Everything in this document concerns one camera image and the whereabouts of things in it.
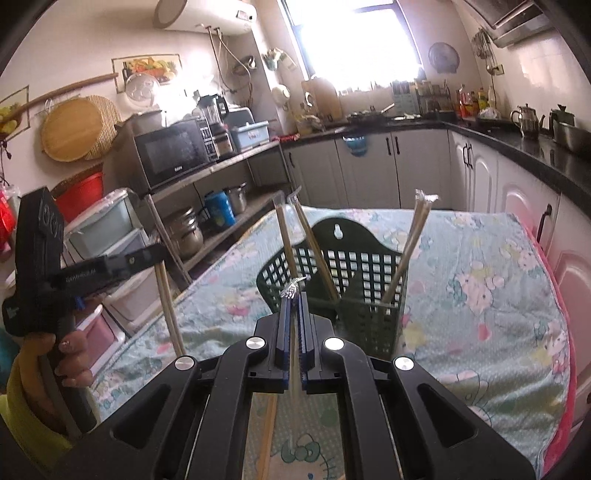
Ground small hanging steel utensils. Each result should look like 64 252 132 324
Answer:
471 28 498 75

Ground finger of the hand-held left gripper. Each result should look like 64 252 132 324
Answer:
121 244 168 275

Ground round woven straw tray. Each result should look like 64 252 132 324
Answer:
85 95 124 160

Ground green plastic utensil basket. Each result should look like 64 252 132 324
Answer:
256 217 409 365

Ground steel teapot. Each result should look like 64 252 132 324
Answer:
510 104 546 139

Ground white base cabinets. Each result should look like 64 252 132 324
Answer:
281 129 587 416

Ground black range hood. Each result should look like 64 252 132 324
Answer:
466 0 560 48

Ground water heater hoses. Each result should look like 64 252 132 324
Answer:
205 28 253 93

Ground kitchen window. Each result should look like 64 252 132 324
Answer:
281 0 423 93

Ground black blender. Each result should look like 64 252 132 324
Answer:
193 93 232 160

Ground black kitchen countertop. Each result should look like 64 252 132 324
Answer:
281 113 591 204

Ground white water heater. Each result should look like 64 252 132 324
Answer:
154 0 258 35

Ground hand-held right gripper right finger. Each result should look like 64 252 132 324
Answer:
298 293 542 480

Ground green wall holder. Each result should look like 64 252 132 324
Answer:
262 47 296 73

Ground black microwave oven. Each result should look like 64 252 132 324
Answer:
115 117 219 191

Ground red plastic bag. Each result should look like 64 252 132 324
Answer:
0 185 20 253

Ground mint grey plastic drawer tower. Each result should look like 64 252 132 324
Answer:
64 188 163 324

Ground white toaster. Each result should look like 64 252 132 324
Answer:
226 107 254 128

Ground blue hanging bin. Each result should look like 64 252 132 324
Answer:
342 134 370 158

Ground bunch of chopsticks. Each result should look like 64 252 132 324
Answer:
272 188 439 306

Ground brown woven basket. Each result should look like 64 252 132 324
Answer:
50 165 105 195

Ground wooden chopstick pair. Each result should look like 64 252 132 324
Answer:
256 274 311 480
154 263 186 359

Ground person's left hand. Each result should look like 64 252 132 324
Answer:
21 329 94 388

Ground fruit wall poster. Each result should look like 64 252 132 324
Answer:
112 54 182 93

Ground person's left forearm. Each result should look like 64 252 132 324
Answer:
0 351 77 467

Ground cluster of condiment bottles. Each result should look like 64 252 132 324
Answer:
457 83 502 118

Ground grape wall picture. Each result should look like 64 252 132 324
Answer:
0 85 31 137

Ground round bamboo board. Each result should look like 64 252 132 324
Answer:
41 97 103 162

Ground small white round fan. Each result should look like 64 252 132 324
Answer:
126 71 160 107

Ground spice rack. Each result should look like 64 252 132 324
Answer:
390 79 451 114

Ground pale wooden cutting board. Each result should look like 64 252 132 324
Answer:
302 76 344 123

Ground long wooden rolling pin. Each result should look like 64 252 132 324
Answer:
16 73 120 119

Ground red plastic basin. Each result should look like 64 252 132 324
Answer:
51 174 105 224

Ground round grey wall fan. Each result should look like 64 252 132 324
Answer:
428 42 461 75

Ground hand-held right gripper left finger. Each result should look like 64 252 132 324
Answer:
58 293 296 480

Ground pink towel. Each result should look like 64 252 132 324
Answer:
522 217 579 477

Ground stack of steel pots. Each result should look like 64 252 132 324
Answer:
168 208 204 259

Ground blue canister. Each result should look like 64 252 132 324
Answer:
203 190 236 228

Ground large steel pot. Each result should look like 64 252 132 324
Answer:
552 120 591 154

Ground grey plastic box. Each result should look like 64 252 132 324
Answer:
229 121 271 151

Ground small steel pot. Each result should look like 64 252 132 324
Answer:
225 182 249 215

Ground black frying pan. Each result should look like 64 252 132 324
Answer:
346 102 397 124

